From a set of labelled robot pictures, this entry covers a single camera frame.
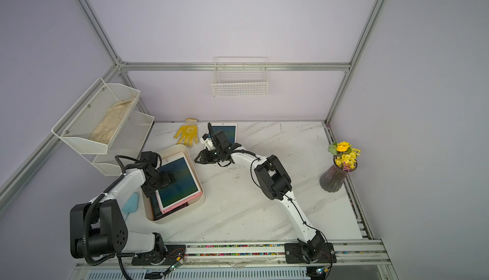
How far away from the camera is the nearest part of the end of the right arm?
2.58 ft

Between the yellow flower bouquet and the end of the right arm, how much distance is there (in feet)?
1.34

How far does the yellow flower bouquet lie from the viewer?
0.75m
